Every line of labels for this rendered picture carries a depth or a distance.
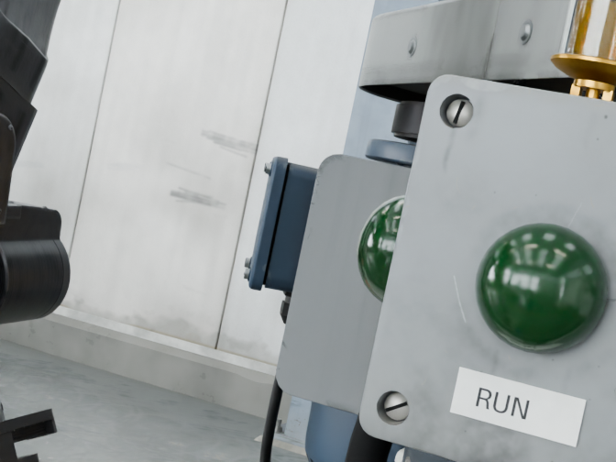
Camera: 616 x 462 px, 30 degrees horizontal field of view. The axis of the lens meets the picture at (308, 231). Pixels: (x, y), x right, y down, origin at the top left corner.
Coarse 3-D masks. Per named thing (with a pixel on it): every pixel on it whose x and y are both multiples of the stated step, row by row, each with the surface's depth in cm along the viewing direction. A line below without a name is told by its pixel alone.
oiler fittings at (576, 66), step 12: (552, 60) 35; (564, 60) 34; (576, 60) 33; (588, 60) 33; (600, 60) 33; (612, 60) 33; (564, 72) 35; (576, 72) 34; (588, 72) 34; (600, 72) 33; (612, 72) 33; (576, 84) 34; (588, 84) 34; (600, 84) 34; (612, 84) 34; (588, 96) 34; (612, 96) 34
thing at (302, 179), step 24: (264, 168) 86; (288, 168) 77; (312, 168) 78; (288, 192) 77; (312, 192) 77; (264, 216) 77; (288, 216) 77; (264, 240) 77; (288, 240) 77; (264, 264) 77; (288, 264) 77; (288, 288) 78
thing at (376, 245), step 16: (384, 208) 29; (400, 208) 29; (368, 224) 29; (384, 224) 29; (368, 240) 29; (384, 240) 29; (368, 256) 29; (384, 256) 29; (368, 272) 29; (384, 272) 29; (368, 288) 30; (384, 288) 29
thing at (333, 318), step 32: (352, 160) 75; (320, 192) 75; (352, 192) 75; (384, 192) 74; (320, 224) 75; (352, 224) 75; (320, 256) 75; (352, 256) 74; (320, 288) 75; (352, 288) 74; (288, 320) 76; (320, 320) 75; (352, 320) 74; (288, 352) 76; (320, 352) 75; (352, 352) 74; (288, 384) 76; (320, 384) 75; (352, 384) 74
